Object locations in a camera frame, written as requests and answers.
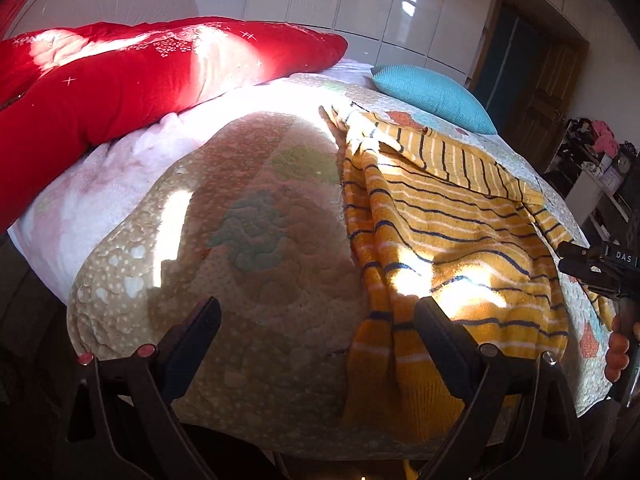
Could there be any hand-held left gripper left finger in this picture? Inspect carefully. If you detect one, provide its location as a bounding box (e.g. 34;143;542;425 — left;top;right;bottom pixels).
65;296;223;480

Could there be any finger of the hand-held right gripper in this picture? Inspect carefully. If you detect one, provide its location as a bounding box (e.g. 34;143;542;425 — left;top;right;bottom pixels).
558;258;621;295
556;241;603;262

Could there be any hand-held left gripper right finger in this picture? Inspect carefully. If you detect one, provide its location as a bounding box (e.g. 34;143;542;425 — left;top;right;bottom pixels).
414;296;587;480

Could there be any yellow striped knit sweater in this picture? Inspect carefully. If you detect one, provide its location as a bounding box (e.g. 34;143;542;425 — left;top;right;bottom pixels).
320;103;617;443

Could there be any person's right hand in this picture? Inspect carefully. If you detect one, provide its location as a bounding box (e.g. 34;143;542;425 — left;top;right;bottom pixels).
604;316;640;382

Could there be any cluttered white shelf unit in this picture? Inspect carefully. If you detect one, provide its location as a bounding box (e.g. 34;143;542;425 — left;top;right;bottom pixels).
544;117;640;261

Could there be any patchwork heart-print quilt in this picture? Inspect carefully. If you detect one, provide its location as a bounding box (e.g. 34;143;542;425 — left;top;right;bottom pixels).
66;72;617;450

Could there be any pink cloth on shelf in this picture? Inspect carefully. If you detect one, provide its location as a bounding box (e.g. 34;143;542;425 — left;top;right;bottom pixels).
590;120;619;157

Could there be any brown wooden door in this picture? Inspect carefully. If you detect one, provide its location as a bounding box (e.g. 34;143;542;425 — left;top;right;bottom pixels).
470;0;590;173

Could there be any turquoise pillow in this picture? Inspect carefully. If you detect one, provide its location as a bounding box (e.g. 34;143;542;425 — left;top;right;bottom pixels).
370;64;498;135

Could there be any red embroidered duvet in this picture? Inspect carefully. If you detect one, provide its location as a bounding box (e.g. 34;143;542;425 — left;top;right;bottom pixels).
0;16;349;235

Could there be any glossy white wardrobe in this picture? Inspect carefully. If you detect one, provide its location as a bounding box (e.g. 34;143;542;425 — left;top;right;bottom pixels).
244;0;501;86

